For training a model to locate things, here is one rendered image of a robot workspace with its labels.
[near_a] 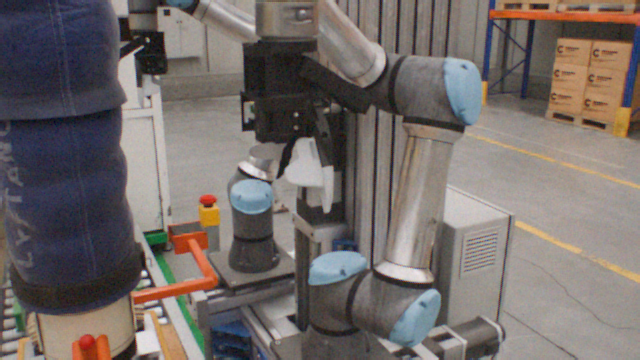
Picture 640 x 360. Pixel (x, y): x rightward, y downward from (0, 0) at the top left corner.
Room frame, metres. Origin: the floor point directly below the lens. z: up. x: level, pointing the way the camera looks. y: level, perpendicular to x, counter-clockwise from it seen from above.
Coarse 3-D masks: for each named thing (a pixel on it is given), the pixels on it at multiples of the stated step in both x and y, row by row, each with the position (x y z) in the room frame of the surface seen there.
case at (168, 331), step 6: (168, 324) 1.24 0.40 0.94; (162, 330) 1.22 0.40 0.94; (168, 330) 1.22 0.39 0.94; (174, 330) 1.22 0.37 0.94; (168, 336) 1.19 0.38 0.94; (174, 336) 1.19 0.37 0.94; (168, 342) 1.16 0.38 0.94; (174, 342) 1.16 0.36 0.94; (180, 342) 1.17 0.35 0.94; (168, 348) 1.14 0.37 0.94; (174, 348) 1.14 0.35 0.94; (180, 348) 1.14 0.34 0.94; (174, 354) 1.12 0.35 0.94; (180, 354) 1.12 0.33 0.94
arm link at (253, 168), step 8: (248, 160) 1.55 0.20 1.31; (256, 160) 1.54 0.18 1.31; (264, 160) 1.53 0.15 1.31; (272, 160) 1.54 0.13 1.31; (240, 168) 1.54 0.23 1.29; (248, 168) 1.53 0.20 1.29; (256, 168) 1.53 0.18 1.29; (264, 168) 1.53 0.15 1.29; (272, 168) 1.56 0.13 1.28; (232, 176) 1.60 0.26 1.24; (240, 176) 1.53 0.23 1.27; (248, 176) 1.52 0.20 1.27; (256, 176) 1.51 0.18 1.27; (264, 176) 1.53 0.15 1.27; (272, 176) 1.56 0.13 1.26; (232, 184) 1.54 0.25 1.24
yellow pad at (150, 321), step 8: (144, 312) 1.10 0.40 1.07; (152, 312) 1.10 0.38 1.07; (144, 320) 1.06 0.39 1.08; (152, 320) 1.06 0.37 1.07; (144, 328) 1.02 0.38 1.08; (152, 328) 1.03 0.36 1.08; (160, 328) 1.04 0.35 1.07; (160, 336) 1.00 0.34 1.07; (160, 344) 0.97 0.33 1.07; (160, 352) 0.94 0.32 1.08; (168, 352) 0.95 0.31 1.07
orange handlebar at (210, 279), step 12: (192, 240) 1.23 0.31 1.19; (192, 252) 1.18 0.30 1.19; (204, 264) 1.11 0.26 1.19; (204, 276) 1.07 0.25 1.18; (216, 276) 1.05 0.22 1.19; (156, 288) 1.00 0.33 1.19; (168, 288) 1.00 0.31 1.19; (180, 288) 1.01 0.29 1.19; (192, 288) 1.02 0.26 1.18; (204, 288) 1.03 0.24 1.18; (144, 300) 0.97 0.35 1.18; (156, 300) 0.99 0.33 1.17; (72, 348) 0.80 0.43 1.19; (96, 348) 0.80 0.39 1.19; (108, 348) 0.80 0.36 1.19
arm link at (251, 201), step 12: (252, 180) 1.48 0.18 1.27; (240, 192) 1.40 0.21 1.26; (252, 192) 1.40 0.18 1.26; (264, 192) 1.41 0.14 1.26; (240, 204) 1.38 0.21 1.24; (252, 204) 1.37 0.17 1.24; (264, 204) 1.39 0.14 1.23; (240, 216) 1.38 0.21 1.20; (252, 216) 1.37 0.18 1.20; (264, 216) 1.39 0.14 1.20; (240, 228) 1.38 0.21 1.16; (252, 228) 1.37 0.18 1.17; (264, 228) 1.39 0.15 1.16
